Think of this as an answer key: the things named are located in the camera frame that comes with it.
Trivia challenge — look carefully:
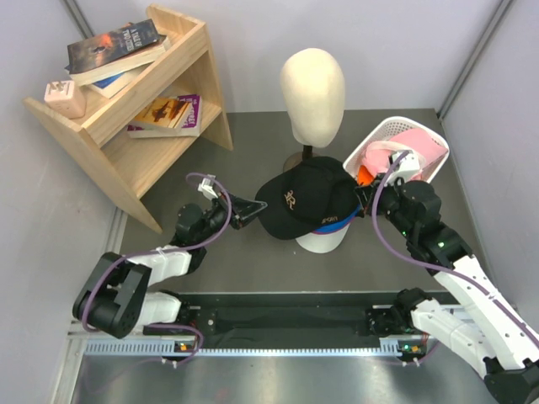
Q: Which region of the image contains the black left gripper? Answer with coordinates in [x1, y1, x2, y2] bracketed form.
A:
[195, 189, 266, 243]

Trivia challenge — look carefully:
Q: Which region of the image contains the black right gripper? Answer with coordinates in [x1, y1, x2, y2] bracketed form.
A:
[355, 172, 416, 239]

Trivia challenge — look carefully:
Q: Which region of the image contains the orange cap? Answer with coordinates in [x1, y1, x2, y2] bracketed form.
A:
[357, 165, 375, 187]

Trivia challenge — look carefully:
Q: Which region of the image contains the blue cap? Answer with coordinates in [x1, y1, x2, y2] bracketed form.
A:
[326, 207, 360, 226]

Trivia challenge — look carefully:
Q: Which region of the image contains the light pink cap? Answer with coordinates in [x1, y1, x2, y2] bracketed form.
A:
[360, 129, 449, 179]

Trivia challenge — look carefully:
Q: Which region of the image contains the black cap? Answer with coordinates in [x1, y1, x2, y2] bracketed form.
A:
[255, 157, 360, 240]

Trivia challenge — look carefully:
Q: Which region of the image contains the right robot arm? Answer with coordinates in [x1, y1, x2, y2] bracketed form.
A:
[355, 179, 538, 403]

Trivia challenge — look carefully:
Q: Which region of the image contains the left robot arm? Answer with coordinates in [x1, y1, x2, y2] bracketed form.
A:
[72, 194, 268, 338]

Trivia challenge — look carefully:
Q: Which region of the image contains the white perforated basket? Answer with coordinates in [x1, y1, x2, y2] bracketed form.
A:
[343, 116, 450, 183]

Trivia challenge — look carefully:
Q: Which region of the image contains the orange purple book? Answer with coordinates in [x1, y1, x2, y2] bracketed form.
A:
[126, 94, 202, 139]

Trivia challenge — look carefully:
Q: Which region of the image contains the wooden shelf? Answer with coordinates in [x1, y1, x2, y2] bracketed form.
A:
[23, 3, 233, 233]

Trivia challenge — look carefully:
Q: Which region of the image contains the beige mannequin head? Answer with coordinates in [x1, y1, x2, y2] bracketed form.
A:
[280, 48, 345, 148]

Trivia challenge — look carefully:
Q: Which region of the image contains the blue cover book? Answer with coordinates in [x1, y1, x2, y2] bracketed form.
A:
[88, 66, 147, 98]

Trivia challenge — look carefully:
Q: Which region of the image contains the pink power adapter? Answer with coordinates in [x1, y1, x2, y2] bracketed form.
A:
[44, 80, 87, 120]

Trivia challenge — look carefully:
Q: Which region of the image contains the dark cover paperback book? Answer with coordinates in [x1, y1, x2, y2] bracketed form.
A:
[65, 19, 171, 86]

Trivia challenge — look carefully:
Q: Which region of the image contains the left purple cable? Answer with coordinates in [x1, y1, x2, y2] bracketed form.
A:
[80, 171, 232, 333]

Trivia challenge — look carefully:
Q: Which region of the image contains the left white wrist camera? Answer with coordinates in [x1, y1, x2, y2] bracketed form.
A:
[197, 175, 218, 201]

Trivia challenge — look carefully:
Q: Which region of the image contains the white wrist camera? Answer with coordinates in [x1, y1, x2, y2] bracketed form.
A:
[197, 175, 218, 201]
[384, 150, 422, 186]

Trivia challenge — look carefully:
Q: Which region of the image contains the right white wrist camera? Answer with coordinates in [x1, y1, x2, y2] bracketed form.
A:
[384, 150, 422, 186]

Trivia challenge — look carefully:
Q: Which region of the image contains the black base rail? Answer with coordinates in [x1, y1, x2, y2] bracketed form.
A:
[179, 291, 418, 348]

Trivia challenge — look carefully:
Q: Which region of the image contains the white slotted cable duct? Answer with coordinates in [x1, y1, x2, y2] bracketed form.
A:
[83, 336, 430, 361]

